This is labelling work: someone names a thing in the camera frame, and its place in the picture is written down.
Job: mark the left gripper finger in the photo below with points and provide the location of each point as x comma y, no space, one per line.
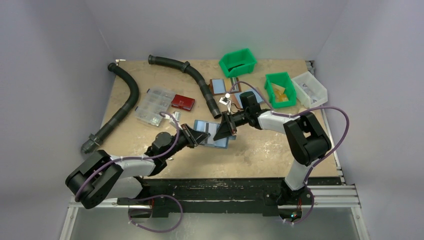
187,131
198,138

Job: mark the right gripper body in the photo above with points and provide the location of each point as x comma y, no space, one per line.
230,122

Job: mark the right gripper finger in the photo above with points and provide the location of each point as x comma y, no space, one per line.
226,127
232,125

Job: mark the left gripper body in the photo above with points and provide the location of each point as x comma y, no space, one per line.
189,137

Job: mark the blue leather card holder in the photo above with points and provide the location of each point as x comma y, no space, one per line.
221,144

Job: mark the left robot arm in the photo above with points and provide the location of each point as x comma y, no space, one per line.
103,176

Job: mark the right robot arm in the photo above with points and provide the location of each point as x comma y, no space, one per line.
308,142

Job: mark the pink open card holder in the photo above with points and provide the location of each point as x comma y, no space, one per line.
237,101

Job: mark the brown open card holder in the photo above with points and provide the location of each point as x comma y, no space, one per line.
220,86

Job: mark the red card case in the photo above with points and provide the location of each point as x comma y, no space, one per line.
183,102

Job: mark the green bin right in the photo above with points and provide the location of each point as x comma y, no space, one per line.
280,90

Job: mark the green bin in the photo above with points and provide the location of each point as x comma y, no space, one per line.
280,90
238,63

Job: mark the clear plastic screw box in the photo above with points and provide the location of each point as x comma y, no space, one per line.
156,100

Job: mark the green bin rear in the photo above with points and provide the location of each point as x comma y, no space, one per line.
238,63

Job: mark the white translucent bin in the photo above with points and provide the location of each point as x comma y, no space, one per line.
309,91

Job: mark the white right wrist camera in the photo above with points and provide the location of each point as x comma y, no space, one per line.
226,100

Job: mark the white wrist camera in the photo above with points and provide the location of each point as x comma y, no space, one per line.
226,100
176,118

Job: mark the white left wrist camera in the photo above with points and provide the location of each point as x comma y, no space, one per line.
176,118

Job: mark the black table front rail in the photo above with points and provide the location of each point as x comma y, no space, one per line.
248,186

